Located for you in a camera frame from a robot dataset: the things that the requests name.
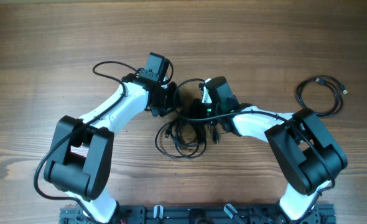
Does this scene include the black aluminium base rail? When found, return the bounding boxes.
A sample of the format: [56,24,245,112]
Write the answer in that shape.
[59,204,337,224]

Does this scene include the black separated USB cable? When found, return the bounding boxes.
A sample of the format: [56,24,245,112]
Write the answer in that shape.
[295,75,348,118]

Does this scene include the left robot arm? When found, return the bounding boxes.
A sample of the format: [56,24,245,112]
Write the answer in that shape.
[34,52,177,223]

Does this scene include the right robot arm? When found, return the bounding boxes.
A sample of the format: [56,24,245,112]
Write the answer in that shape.
[197,77,348,223]

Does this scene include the black right camera cable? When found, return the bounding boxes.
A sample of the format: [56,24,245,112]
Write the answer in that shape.
[172,78,337,223]

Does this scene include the black USB cable bundle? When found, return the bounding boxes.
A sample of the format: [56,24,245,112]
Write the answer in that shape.
[154,118,220,160]

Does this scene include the black camera cable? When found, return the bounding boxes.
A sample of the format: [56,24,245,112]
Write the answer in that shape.
[172,78,337,223]
[33,60,138,223]

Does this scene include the black left camera cable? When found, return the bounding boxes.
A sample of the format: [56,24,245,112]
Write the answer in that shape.
[33,60,138,223]

